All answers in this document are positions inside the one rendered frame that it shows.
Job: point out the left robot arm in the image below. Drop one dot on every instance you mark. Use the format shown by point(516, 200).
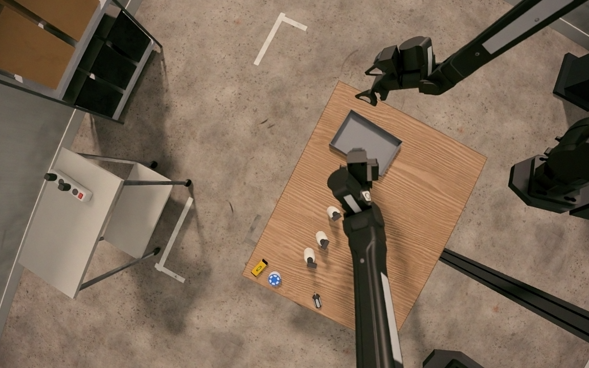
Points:
point(377, 339)

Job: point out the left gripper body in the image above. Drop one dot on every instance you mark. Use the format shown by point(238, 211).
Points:
point(375, 171)

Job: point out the white pump bottle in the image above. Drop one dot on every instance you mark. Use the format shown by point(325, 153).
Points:
point(322, 239)
point(333, 213)
point(310, 258)

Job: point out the yellow spirit level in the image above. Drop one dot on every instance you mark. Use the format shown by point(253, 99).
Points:
point(259, 267)

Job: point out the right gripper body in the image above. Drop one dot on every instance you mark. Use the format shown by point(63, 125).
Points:
point(377, 88)

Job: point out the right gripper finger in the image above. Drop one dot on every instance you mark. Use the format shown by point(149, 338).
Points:
point(367, 72)
point(365, 94)

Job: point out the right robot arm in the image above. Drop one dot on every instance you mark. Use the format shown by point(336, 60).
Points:
point(554, 177)

